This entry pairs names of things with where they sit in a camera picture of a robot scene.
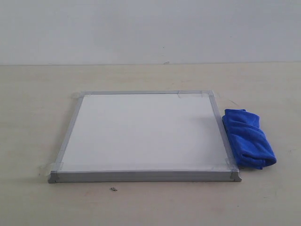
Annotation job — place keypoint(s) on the white board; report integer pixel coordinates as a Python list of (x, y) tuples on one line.
[(145, 136)]

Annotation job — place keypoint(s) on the blue microfibre cloth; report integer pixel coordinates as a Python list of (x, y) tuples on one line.
[(248, 142)]

